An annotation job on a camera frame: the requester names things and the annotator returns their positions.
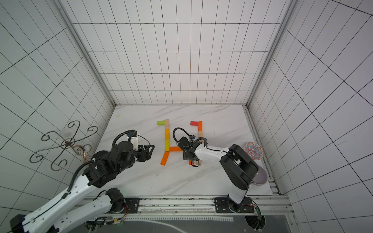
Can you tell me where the lime green block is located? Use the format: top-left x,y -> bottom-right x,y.
157,120 -> 166,126

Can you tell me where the natural wood block top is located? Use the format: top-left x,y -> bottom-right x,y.
165,119 -> 170,129

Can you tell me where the amber yellow block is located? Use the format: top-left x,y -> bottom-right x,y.
165,129 -> 170,140

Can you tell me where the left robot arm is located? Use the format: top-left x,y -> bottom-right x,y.
10,141 -> 154,233

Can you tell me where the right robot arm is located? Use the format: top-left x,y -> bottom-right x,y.
178,142 -> 259,213

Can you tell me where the black round plate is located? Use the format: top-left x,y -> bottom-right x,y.
90,150 -> 108,161

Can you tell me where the patterned red blue plate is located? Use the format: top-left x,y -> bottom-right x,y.
243,142 -> 264,161

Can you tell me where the purple bowl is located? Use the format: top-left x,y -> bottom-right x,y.
253,166 -> 268,185

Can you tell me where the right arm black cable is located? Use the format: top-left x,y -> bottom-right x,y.
172,127 -> 208,146

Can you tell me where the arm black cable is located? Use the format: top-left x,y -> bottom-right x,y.
172,127 -> 208,146
112,129 -> 138,148

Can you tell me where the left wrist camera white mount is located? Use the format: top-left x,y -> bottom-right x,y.
127,130 -> 139,151

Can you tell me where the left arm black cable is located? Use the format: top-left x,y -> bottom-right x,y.
112,129 -> 138,148

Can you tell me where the metal scroll wall ornament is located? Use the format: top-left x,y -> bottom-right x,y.
29,120 -> 98,171

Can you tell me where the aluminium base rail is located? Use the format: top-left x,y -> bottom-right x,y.
72,195 -> 295,217

